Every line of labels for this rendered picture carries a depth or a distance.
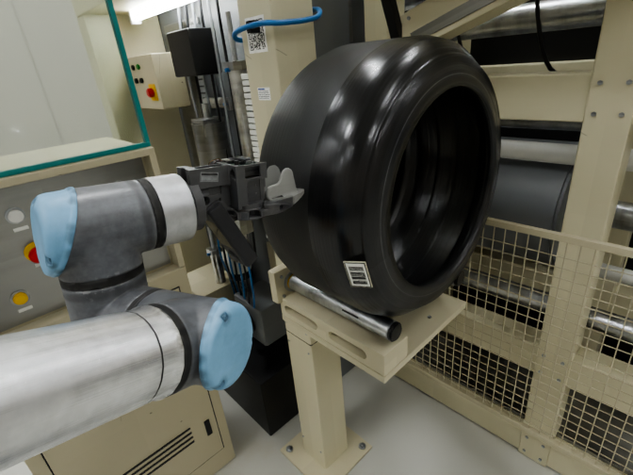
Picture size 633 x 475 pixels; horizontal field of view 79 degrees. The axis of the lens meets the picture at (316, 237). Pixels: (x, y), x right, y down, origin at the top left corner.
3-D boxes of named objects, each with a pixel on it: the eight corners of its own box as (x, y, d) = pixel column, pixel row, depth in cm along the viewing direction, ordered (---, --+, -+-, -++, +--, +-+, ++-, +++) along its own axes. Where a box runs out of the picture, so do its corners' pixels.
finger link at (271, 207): (299, 198, 60) (251, 209, 54) (299, 207, 60) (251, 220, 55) (280, 193, 63) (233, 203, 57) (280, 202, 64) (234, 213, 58)
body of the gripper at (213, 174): (271, 161, 55) (194, 172, 48) (274, 219, 58) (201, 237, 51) (242, 155, 61) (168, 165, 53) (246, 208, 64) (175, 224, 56)
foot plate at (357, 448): (280, 450, 158) (279, 448, 157) (326, 411, 174) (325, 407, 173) (326, 497, 140) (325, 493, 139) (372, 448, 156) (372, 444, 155)
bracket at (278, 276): (271, 301, 107) (267, 270, 102) (365, 248, 130) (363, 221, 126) (279, 305, 104) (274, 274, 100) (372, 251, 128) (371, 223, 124)
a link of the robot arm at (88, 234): (39, 273, 46) (15, 190, 43) (145, 246, 54) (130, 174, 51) (55, 294, 39) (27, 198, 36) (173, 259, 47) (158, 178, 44)
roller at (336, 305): (296, 286, 108) (284, 288, 105) (299, 271, 108) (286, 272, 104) (399, 340, 85) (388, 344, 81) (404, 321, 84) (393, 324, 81)
